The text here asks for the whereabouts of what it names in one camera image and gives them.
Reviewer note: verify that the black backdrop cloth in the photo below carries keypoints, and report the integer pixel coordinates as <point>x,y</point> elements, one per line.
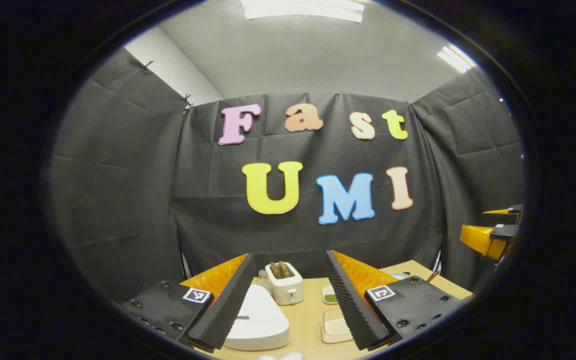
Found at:
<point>128,200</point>

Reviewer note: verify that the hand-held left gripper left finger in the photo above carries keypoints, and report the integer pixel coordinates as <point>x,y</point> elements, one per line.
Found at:
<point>220,310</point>

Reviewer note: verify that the small ceiling light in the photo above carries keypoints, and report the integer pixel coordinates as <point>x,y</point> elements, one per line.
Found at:
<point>457,59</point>

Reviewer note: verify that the clear plastic rice container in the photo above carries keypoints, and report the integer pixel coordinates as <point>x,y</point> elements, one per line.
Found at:
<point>335,327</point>

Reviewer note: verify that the metal backdrop stand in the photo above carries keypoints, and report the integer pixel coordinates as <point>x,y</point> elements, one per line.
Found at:
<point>438,262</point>

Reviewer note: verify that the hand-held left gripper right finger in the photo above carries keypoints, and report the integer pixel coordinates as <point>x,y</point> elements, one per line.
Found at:
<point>353,310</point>

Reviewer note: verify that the white toaster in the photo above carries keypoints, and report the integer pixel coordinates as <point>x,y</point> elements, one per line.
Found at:
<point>287,290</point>

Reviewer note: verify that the brown toast slice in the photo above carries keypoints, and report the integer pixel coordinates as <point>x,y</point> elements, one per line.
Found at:
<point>284,268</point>
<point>274,270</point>

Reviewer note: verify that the long ceiling light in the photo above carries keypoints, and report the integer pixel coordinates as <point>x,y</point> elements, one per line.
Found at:
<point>303,10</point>

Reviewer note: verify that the pale green plate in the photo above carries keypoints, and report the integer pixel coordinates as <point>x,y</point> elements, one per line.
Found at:
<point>399,276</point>

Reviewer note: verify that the white rice cooker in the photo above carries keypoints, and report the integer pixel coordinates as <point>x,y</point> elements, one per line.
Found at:
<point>260,320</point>

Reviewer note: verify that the white divided grain dish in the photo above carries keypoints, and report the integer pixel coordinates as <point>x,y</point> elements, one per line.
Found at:
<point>330,296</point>

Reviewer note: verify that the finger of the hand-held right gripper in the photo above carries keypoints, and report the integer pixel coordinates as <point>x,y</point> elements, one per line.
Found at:
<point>513,212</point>
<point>485,240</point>

